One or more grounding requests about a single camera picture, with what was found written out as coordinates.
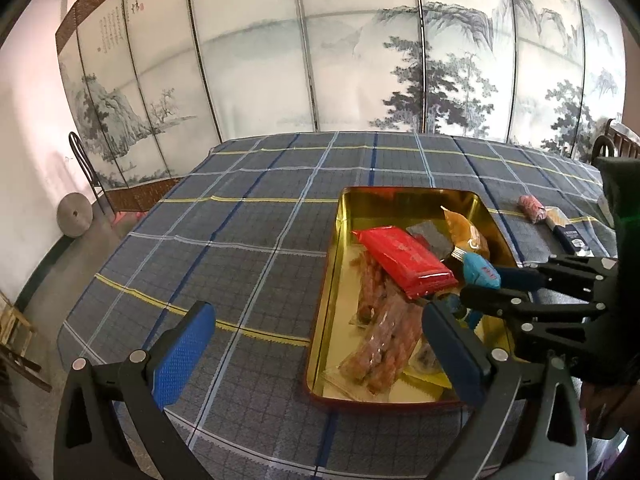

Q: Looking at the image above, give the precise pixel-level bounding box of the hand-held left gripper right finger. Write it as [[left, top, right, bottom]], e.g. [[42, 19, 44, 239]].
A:
[[421, 301, 590, 480]]

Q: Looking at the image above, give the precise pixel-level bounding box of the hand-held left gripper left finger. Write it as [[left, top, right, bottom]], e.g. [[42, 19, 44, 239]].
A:
[[52, 301, 217, 480]]

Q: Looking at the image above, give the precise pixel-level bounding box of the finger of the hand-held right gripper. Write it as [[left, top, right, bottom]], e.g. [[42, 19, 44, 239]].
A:
[[459, 284, 610, 363], [494, 255, 619, 302]]

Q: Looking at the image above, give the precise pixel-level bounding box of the light blue snack packet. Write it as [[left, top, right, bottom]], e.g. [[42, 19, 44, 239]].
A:
[[445, 251, 502, 328]]

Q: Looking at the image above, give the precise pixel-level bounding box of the yellow cake snack packet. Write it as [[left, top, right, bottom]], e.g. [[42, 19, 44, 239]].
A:
[[395, 337, 456, 392]]

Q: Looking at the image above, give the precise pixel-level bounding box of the orange snack packet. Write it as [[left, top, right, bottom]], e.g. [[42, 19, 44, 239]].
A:
[[440, 205, 491, 261]]

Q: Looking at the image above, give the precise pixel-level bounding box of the clear packet of orange sticks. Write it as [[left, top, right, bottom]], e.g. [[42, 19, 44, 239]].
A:
[[325, 292, 426, 403], [350, 252, 401, 326]]

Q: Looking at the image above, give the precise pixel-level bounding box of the dark grey snack packet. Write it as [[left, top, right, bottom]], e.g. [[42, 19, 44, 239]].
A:
[[406, 220, 453, 261]]

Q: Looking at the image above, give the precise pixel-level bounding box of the red snack packet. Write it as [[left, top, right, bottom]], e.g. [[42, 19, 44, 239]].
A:
[[351, 226, 458, 301]]

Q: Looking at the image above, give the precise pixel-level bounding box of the red and gold tin box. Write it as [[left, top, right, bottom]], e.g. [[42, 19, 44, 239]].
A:
[[304, 186, 518, 413]]

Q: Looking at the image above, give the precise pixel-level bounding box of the dark blue biscuit packet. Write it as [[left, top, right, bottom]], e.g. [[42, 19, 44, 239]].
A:
[[542, 206, 588, 256]]

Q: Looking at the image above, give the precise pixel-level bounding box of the pink snack packet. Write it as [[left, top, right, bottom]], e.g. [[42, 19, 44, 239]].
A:
[[517, 194, 547, 225]]

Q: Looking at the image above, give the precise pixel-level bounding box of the grey plaid tablecloth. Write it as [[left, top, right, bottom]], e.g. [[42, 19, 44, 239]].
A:
[[56, 131, 621, 480]]

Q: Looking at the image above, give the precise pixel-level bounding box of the wooden chair back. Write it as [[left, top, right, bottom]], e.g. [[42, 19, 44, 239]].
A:
[[590, 117, 640, 166]]

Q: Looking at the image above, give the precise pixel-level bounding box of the wooden stool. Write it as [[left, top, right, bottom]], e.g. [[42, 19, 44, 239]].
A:
[[0, 287, 53, 393]]

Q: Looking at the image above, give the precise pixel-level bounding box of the round stone disc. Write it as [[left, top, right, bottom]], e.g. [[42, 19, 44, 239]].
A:
[[56, 192, 93, 237]]

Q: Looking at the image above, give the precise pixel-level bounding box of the black metal chair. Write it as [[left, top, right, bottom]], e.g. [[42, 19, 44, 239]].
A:
[[67, 131, 108, 216]]

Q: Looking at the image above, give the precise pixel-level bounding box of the painted folding screen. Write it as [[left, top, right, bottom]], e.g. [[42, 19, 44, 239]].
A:
[[55, 0, 628, 213]]

